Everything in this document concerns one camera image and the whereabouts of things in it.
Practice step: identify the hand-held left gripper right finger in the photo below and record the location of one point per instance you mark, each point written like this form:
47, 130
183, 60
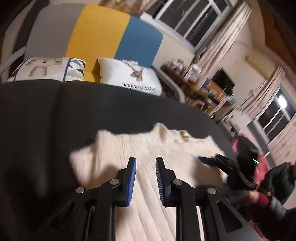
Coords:
160, 180

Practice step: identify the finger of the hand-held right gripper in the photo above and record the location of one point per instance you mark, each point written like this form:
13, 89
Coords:
207, 161

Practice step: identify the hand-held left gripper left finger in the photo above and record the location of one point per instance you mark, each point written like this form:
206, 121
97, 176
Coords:
130, 180

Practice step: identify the cream knit sweater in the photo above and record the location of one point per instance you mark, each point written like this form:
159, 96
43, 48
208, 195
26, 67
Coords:
150, 162

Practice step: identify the person's right forearm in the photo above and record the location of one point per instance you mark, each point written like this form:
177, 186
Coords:
275, 192

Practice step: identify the person's right hand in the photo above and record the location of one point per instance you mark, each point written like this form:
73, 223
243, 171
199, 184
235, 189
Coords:
252, 197

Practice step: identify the red quilt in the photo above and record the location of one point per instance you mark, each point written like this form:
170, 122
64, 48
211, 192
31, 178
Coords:
254, 162

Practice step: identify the floral curtain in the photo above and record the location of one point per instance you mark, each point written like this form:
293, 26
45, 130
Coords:
261, 95
284, 143
120, 4
222, 39

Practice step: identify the small sliding window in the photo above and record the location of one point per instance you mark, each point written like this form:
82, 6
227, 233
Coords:
275, 113

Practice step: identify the black television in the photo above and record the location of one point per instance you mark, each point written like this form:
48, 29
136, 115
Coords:
223, 81

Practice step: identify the wooden desk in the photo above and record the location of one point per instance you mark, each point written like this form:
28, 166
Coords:
182, 81

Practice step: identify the air conditioner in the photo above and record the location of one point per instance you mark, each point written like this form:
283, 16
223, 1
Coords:
259, 64

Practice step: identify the deer print white cushion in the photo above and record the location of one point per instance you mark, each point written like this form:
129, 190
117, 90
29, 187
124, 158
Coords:
129, 74

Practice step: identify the geometric print cushion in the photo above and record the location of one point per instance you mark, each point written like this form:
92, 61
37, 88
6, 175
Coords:
46, 69

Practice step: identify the large barred window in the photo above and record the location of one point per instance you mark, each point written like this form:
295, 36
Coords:
189, 18

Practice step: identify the grey yellow blue sofa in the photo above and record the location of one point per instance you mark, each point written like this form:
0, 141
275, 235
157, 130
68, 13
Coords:
92, 34

